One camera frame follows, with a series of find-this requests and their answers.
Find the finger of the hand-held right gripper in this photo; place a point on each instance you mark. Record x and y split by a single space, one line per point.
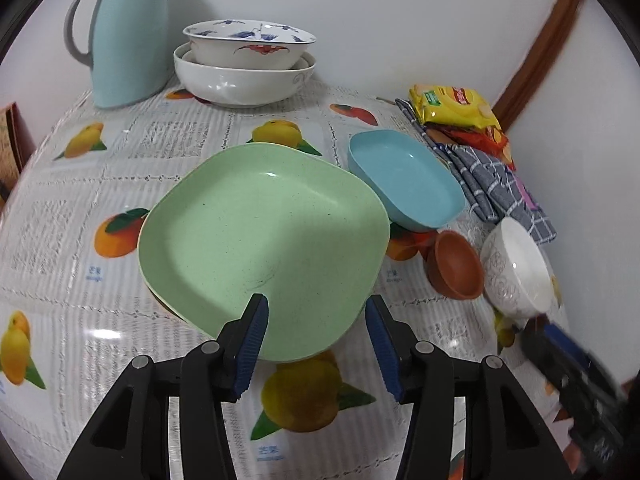
567 345

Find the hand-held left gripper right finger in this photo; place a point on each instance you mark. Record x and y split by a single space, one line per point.
382 345

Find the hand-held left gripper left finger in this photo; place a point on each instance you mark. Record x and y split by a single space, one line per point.
252 345

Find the white patterned bowl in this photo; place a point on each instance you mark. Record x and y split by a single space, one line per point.
520 260

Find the small brown bowl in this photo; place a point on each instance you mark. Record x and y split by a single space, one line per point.
457 265

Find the green square plate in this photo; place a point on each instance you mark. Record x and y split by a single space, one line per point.
260 230

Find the light blue rectangular dish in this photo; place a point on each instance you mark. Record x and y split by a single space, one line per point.
400 175

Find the grey checked cloth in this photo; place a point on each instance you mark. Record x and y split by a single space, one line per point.
492 185

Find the red chip bag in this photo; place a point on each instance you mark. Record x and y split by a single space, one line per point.
492 137

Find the yellow chip bag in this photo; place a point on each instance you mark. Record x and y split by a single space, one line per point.
452 105

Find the large white bowl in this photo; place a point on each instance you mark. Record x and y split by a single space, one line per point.
240 87

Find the blue and red painted bowl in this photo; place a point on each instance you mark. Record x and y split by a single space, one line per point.
240 52

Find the brown wooden corner trim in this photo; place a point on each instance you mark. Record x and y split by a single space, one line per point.
545 45

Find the brown wooden furniture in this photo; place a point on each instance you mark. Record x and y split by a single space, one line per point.
12 145

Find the light blue thermos jug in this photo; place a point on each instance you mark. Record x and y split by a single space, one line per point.
130 35

